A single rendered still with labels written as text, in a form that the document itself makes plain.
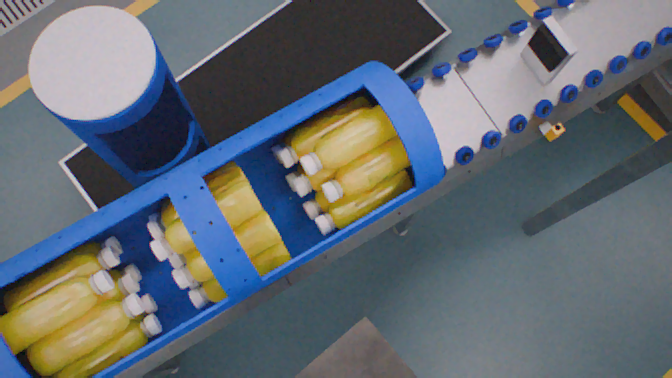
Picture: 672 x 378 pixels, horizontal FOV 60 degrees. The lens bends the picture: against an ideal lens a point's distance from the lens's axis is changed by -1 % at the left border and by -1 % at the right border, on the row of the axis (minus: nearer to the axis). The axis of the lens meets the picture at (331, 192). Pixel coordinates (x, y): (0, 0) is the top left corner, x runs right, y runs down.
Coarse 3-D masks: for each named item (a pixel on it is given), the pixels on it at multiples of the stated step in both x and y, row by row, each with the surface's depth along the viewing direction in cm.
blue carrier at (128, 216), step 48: (336, 96) 108; (384, 96) 106; (240, 144) 106; (432, 144) 107; (144, 192) 104; (192, 192) 101; (288, 192) 129; (48, 240) 103; (96, 240) 118; (144, 240) 123; (288, 240) 125; (336, 240) 111; (0, 288) 114; (144, 288) 123; (240, 288) 105; (0, 336) 94
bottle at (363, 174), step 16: (384, 144) 113; (400, 144) 113; (368, 160) 112; (384, 160) 112; (400, 160) 113; (336, 176) 113; (352, 176) 111; (368, 176) 111; (384, 176) 113; (352, 192) 112
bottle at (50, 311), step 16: (64, 288) 100; (80, 288) 100; (96, 288) 102; (32, 304) 99; (48, 304) 99; (64, 304) 99; (80, 304) 100; (0, 320) 99; (16, 320) 98; (32, 320) 98; (48, 320) 99; (64, 320) 100; (16, 336) 98; (32, 336) 99; (16, 352) 100
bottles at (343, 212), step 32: (352, 96) 123; (320, 192) 122; (384, 192) 116; (320, 224) 116; (64, 256) 113; (256, 256) 112; (288, 256) 113; (128, 288) 111; (192, 288) 119; (96, 352) 107; (128, 352) 108
